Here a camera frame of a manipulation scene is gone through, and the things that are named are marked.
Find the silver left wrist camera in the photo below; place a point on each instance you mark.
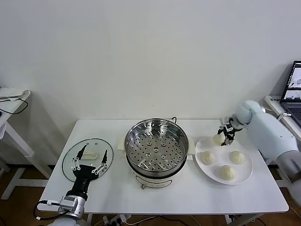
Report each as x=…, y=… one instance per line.
x=67, y=203

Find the white steamed baozi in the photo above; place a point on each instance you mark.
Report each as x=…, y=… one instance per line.
x=217, y=139
x=207, y=157
x=227, y=174
x=237, y=157

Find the perforated steel steamer basket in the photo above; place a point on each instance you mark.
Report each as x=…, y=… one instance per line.
x=155, y=150

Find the white power strip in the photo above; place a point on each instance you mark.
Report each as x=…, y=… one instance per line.
x=117, y=220

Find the round white plate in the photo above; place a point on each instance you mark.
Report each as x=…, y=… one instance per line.
x=218, y=160

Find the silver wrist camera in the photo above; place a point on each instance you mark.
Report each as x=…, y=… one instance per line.
x=67, y=203
x=225, y=120

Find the round glass pot lid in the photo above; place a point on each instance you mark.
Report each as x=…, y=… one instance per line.
x=94, y=147

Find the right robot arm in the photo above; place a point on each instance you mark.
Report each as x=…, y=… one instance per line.
x=270, y=131

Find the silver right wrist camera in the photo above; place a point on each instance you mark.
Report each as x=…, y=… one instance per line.
x=225, y=120

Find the white side table with cloth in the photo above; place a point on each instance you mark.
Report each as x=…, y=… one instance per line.
x=11, y=107

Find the dark grey open laptop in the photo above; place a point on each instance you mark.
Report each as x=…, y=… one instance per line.
x=294, y=94

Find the white side table with laptop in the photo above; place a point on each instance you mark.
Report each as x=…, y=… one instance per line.
x=272, y=103

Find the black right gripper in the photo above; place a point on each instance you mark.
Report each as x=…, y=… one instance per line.
x=230, y=131

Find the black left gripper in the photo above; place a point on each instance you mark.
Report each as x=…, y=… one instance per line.
x=84, y=173

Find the stainless steel steamer pot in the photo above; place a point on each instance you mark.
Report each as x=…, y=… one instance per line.
x=152, y=182

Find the white work table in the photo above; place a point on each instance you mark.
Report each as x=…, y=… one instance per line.
x=188, y=200

